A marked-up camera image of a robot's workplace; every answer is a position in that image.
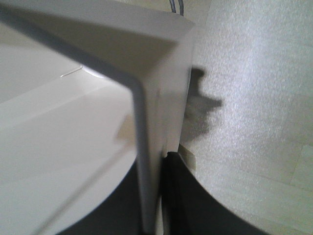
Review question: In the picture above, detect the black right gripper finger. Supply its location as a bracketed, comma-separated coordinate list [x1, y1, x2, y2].
[161, 152, 265, 235]

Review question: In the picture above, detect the white plastic trash bin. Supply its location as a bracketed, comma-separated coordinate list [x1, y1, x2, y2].
[0, 0, 195, 235]

